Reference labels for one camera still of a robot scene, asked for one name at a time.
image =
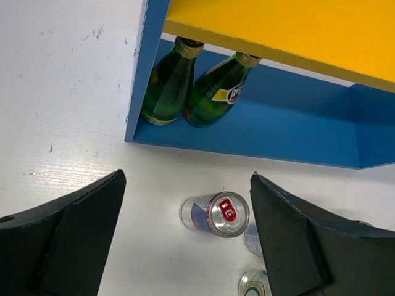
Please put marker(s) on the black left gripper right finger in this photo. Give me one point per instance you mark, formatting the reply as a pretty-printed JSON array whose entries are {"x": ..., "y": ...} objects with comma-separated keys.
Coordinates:
[{"x": 308, "y": 250}]

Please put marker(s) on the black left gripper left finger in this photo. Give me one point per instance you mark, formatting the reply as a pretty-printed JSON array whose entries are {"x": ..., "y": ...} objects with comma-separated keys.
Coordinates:
[{"x": 61, "y": 247}]

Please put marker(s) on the clear bottle green cap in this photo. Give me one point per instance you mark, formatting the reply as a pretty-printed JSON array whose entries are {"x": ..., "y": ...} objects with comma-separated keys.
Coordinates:
[{"x": 254, "y": 282}]

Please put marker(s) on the blue silver Red Bull can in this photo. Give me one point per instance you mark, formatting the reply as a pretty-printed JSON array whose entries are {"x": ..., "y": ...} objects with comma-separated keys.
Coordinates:
[{"x": 224, "y": 214}]

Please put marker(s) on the blue and yellow shelf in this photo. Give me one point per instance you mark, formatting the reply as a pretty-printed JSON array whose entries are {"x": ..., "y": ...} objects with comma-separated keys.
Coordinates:
[{"x": 323, "y": 92}]

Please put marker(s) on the green Perrier bottle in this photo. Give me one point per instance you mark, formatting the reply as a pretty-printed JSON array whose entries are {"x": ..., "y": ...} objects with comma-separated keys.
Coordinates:
[{"x": 217, "y": 90}]

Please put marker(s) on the dark green glass bottle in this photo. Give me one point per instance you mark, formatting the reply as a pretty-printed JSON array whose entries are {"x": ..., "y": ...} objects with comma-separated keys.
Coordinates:
[{"x": 171, "y": 82}]

